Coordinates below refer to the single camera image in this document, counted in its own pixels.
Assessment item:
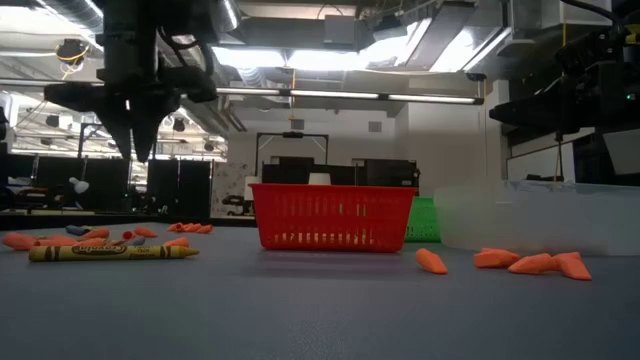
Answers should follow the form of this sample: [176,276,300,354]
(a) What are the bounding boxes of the white desk lamp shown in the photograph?
[68,175,91,196]

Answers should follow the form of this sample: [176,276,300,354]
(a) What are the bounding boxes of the red slotted plastic basket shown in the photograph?
[248,182,417,254]

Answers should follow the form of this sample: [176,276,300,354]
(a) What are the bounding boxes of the silver ventilation duct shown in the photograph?
[219,0,242,33]

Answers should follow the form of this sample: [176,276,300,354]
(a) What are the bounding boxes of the green slotted plastic basket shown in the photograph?
[404,196,442,244]

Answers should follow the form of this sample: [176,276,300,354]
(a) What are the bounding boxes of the round black ceiling device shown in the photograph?
[54,38,91,67]

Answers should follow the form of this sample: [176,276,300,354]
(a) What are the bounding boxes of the yellow Crayola crayon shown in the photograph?
[27,244,201,263]

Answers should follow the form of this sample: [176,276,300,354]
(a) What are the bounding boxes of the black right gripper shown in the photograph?
[488,27,640,132]

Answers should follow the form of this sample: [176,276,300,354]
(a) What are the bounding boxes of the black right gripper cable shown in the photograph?
[559,0,621,24]

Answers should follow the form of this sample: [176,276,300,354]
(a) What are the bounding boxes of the clear plastic container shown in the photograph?
[433,179,640,257]

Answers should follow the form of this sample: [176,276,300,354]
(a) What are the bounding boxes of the yellow hanging cable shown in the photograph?
[552,22,569,182]

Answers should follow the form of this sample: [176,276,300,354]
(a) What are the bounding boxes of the white box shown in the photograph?
[243,175,262,203]

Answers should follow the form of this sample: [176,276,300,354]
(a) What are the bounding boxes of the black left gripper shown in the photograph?
[43,44,220,164]

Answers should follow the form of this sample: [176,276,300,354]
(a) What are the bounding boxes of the black gantry frame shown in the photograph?
[77,122,160,201]
[254,131,330,176]

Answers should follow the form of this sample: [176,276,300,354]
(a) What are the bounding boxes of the grey ceiling unit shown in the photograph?
[323,13,359,52]

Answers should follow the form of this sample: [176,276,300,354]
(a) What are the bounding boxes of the long LED light bar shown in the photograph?
[0,79,485,106]

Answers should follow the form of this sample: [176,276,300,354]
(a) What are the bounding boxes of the black partition screen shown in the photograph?
[7,153,132,207]

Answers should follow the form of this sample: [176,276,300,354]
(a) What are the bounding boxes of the black monitor block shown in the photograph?
[330,158,422,197]

